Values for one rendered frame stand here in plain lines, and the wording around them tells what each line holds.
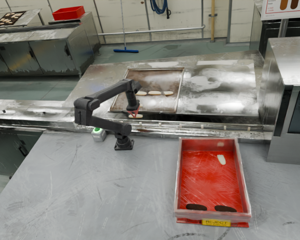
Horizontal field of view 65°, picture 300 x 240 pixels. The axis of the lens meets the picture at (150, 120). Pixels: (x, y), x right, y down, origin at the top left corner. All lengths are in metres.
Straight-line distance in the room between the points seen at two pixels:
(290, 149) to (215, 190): 0.43
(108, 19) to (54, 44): 1.69
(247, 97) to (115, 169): 0.99
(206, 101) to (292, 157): 0.64
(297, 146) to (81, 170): 1.19
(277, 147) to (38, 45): 3.95
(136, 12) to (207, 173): 4.37
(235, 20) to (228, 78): 2.99
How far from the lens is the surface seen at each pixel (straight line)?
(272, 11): 1.98
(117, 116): 1.82
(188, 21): 5.12
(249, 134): 1.51
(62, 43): 4.21
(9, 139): 2.36
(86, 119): 1.15
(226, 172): 1.34
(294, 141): 1.34
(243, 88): 1.79
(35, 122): 1.96
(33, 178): 1.64
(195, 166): 1.36
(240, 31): 4.85
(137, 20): 5.34
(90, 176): 1.45
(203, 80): 1.85
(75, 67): 4.31
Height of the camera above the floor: 1.87
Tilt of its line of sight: 38 degrees down
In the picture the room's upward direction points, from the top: 11 degrees counter-clockwise
